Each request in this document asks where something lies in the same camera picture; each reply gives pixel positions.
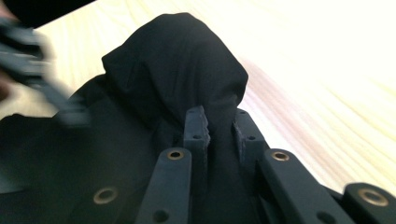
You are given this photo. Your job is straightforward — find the black pants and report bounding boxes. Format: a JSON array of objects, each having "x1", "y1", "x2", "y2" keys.
[{"x1": 0, "y1": 12, "x2": 250, "y2": 224}]

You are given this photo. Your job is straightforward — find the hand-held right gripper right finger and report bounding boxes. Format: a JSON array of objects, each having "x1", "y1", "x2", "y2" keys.
[{"x1": 232, "y1": 108, "x2": 271, "y2": 185}]

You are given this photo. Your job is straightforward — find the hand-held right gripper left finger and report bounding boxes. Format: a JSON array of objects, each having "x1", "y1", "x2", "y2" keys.
[{"x1": 182, "y1": 105, "x2": 212, "y2": 194}]

